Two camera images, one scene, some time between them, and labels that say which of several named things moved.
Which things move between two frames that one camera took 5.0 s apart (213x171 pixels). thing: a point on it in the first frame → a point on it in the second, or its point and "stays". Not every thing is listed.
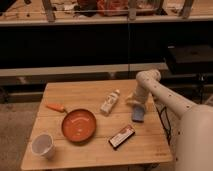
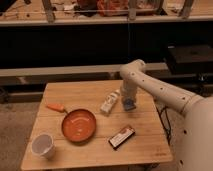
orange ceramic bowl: x=78 y=125 stays
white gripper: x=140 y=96 → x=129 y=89
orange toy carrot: x=56 y=107 stays
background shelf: x=74 y=12 stays
